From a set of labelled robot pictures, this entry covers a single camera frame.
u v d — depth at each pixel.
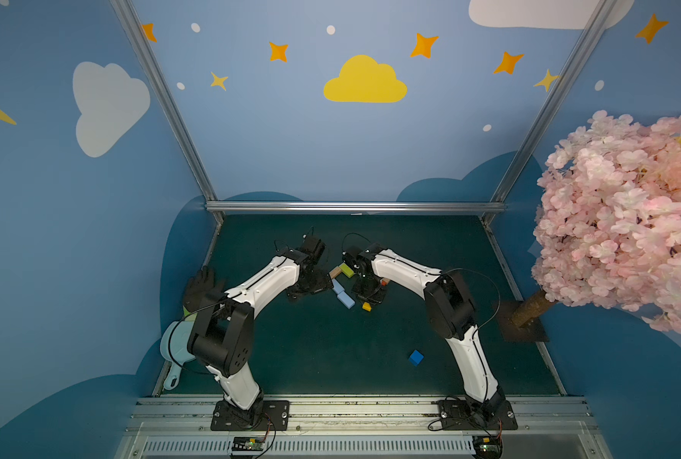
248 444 0.72
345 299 0.96
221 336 0.47
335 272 1.03
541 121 0.90
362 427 0.73
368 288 0.82
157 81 0.80
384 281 0.75
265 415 0.74
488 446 0.73
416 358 0.82
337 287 0.98
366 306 0.92
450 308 0.56
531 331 0.90
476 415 0.65
